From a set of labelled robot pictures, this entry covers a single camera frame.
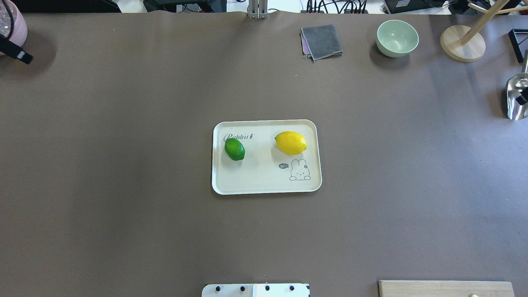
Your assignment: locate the yellow lemon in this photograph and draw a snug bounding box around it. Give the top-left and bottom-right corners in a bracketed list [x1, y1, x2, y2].
[275, 131, 307, 155]

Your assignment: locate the green lime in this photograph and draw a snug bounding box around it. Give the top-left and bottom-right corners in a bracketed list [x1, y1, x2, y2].
[224, 138, 245, 160]

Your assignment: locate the wine glass rack tray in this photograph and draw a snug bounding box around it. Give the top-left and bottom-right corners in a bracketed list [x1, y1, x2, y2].
[508, 28, 528, 63]

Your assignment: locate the cream rabbit tray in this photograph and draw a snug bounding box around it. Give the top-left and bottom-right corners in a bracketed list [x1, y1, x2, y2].
[211, 120, 323, 195]

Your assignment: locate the metal scoop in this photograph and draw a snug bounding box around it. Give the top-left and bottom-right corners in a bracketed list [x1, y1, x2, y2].
[507, 50, 528, 120]

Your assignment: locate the pink bowl with ice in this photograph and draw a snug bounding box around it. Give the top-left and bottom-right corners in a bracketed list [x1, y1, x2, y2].
[0, 0, 28, 47]

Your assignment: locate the wooden mug tree stand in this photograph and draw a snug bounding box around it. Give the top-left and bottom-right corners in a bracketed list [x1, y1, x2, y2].
[440, 0, 528, 63]

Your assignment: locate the light green bowl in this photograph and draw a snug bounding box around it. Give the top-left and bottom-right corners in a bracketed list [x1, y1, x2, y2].
[376, 19, 419, 58]

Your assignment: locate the grey folded cloth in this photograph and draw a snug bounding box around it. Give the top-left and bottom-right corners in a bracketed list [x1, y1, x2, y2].
[300, 24, 343, 61]

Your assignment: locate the pink folded cloth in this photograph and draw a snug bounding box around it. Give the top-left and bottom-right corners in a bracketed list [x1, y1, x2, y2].
[300, 33, 311, 58]

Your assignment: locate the bamboo cutting board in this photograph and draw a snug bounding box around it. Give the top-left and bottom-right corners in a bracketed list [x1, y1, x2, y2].
[378, 280, 515, 297]

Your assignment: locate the aluminium frame post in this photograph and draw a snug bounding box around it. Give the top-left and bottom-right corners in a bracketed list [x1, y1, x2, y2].
[247, 0, 268, 19]

